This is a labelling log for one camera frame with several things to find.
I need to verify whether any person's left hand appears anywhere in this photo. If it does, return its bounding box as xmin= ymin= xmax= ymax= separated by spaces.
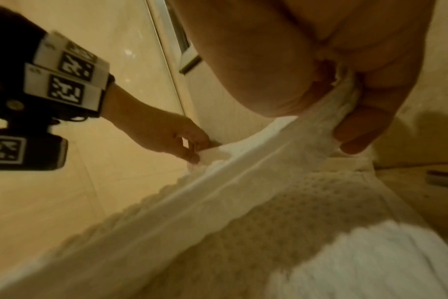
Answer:
xmin=99 ymin=83 xmax=212 ymax=164

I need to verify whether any person's right hand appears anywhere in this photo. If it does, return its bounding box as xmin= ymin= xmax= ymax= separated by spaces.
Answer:
xmin=170 ymin=0 xmax=438 ymax=156

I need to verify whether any white waffle towel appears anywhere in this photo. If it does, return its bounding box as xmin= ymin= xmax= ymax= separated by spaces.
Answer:
xmin=0 ymin=72 xmax=448 ymax=299

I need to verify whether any beige marble countertop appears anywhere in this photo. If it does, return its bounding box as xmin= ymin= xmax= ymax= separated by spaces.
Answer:
xmin=371 ymin=165 xmax=448 ymax=246

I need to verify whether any left marker wrist band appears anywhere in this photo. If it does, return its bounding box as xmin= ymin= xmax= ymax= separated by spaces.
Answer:
xmin=0 ymin=5 xmax=116 ymax=129

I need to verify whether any metal framed wall mirror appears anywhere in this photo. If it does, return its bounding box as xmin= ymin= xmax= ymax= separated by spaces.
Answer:
xmin=163 ymin=0 xmax=203 ymax=74

